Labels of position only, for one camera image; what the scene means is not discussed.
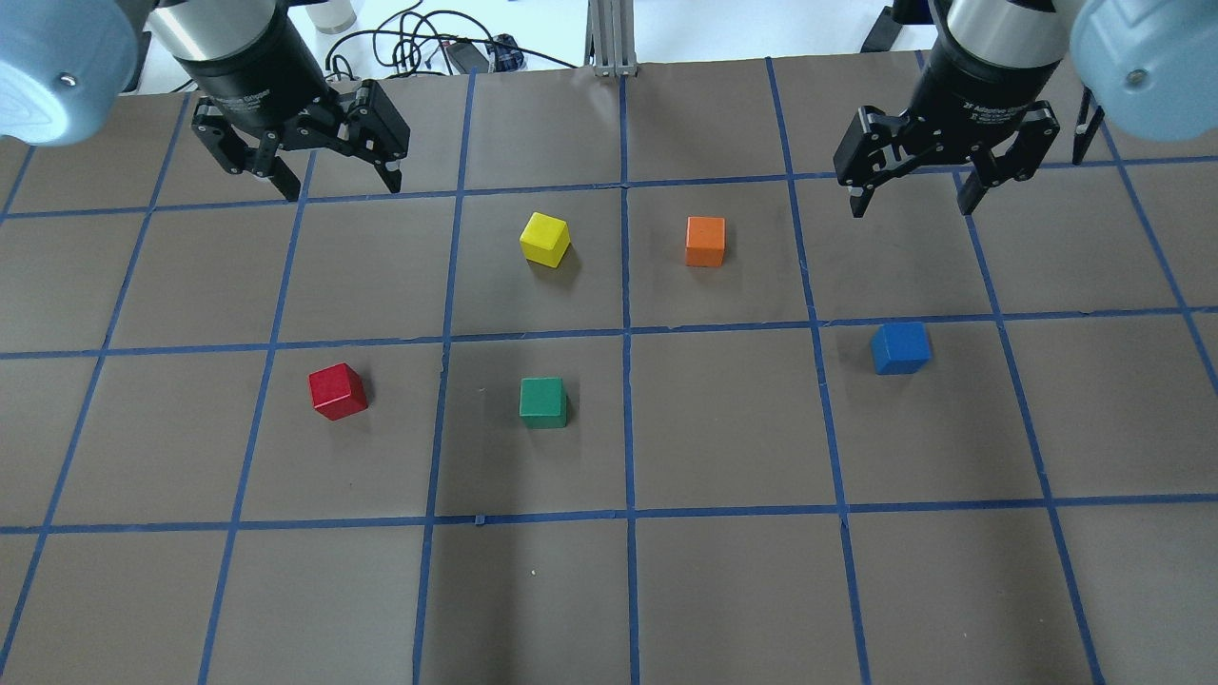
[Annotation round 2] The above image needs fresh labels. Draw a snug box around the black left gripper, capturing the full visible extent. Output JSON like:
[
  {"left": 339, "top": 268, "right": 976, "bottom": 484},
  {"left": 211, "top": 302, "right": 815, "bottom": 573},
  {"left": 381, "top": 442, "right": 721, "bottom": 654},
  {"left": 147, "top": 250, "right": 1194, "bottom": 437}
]
[{"left": 171, "top": 13, "right": 412, "bottom": 201}]

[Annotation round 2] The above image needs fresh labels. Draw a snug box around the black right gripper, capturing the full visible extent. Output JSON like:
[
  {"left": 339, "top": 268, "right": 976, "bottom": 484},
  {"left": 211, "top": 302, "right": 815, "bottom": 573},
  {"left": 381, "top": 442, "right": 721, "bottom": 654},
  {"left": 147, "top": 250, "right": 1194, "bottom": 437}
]
[{"left": 834, "top": 43, "right": 1061, "bottom": 219}]

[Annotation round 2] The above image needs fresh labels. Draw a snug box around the red wooden block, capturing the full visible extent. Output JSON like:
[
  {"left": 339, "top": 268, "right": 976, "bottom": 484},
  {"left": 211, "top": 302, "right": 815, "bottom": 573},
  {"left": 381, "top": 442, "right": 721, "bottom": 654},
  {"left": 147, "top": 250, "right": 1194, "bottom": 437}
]
[{"left": 307, "top": 362, "right": 370, "bottom": 421}]

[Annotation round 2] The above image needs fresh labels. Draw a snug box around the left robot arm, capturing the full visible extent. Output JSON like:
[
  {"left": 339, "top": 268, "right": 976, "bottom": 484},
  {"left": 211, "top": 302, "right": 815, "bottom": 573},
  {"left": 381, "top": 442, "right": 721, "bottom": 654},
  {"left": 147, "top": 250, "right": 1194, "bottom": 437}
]
[{"left": 1, "top": 1, "right": 410, "bottom": 201}]

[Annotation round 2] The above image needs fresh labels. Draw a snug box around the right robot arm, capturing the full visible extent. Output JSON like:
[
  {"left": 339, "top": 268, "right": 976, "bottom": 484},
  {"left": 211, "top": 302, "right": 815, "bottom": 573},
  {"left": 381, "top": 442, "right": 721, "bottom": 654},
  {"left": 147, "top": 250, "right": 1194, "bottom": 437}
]
[{"left": 834, "top": 1, "right": 1217, "bottom": 218}]

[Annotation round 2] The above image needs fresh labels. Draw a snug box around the blue wooden block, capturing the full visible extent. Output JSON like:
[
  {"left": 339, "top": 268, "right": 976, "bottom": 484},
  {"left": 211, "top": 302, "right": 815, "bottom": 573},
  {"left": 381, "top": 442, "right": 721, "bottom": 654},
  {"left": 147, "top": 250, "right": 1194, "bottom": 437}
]
[{"left": 870, "top": 322, "right": 933, "bottom": 375}]

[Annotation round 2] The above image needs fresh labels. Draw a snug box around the yellow wooden block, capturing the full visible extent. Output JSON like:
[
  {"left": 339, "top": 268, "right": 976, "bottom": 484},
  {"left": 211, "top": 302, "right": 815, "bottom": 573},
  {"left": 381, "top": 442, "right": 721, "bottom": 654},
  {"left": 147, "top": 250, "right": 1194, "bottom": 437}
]
[{"left": 519, "top": 212, "right": 571, "bottom": 268}]

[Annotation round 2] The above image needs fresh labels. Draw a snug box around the orange wooden block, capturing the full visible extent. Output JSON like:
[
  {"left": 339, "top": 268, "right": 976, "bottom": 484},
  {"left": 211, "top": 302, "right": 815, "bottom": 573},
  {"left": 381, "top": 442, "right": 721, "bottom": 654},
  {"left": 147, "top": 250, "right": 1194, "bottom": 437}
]
[{"left": 685, "top": 216, "right": 727, "bottom": 268}]

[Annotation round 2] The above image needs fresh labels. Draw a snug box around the green wooden block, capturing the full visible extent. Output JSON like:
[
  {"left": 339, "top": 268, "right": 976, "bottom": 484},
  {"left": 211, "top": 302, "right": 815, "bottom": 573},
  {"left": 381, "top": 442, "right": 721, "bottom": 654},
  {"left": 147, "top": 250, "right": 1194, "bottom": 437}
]
[{"left": 519, "top": 377, "right": 569, "bottom": 430}]

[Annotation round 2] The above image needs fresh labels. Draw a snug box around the white plastic bottle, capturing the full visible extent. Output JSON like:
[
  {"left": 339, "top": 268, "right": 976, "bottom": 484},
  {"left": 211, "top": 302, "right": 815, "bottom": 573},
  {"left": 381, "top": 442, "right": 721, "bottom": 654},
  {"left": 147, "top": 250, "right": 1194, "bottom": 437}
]
[{"left": 305, "top": 0, "right": 358, "bottom": 35}]

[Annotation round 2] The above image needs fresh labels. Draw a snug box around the black power adapter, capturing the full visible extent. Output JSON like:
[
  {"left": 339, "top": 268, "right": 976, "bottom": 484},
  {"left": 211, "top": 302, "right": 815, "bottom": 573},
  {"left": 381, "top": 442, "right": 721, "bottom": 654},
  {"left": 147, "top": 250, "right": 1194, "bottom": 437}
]
[{"left": 443, "top": 39, "right": 492, "bottom": 74}]

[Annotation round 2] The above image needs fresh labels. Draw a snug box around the black cable bundle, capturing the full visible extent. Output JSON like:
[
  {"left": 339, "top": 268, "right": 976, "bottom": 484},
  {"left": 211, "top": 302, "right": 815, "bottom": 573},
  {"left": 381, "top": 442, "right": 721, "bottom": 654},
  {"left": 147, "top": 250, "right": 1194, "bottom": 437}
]
[{"left": 324, "top": 9, "right": 526, "bottom": 80}]

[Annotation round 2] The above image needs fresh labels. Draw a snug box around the aluminium frame post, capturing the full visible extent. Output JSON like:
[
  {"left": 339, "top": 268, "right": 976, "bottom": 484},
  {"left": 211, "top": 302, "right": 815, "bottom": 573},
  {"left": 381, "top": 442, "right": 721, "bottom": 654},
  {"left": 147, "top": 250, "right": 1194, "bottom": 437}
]
[{"left": 583, "top": 0, "right": 638, "bottom": 78}]

